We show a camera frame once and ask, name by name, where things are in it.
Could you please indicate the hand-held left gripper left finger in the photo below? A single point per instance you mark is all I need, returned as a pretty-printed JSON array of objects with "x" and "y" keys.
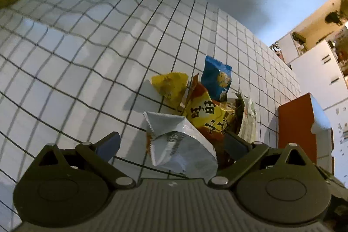
[{"x": 109, "y": 146}]

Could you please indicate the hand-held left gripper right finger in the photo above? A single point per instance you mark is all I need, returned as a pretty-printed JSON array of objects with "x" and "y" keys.
[{"x": 233, "y": 145}]

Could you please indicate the yellow red cracker packet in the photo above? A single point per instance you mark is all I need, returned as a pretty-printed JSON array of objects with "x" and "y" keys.
[{"x": 206, "y": 115}]

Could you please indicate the white silver snack packet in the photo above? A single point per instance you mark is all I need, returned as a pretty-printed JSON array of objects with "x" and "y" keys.
[{"x": 179, "y": 145}]

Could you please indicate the red cardboard box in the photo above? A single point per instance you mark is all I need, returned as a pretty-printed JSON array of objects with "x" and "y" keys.
[{"x": 296, "y": 126}]

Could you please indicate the yellow triangular snack packet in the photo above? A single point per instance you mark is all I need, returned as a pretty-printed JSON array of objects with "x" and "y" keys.
[{"x": 170, "y": 86}]

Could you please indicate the clear bread packet green label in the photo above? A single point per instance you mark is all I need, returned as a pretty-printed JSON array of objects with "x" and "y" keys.
[{"x": 248, "y": 123}]

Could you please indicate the blue cookie packet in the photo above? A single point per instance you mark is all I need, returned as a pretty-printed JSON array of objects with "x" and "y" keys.
[{"x": 214, "y": 75}]

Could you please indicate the checked white tablecloth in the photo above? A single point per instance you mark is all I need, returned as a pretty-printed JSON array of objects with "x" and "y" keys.
[{"x": 95, "y": 58}]

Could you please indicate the white cabinet unit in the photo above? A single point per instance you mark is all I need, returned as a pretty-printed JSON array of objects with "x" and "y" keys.
[{"x": 318, "y": 69}]

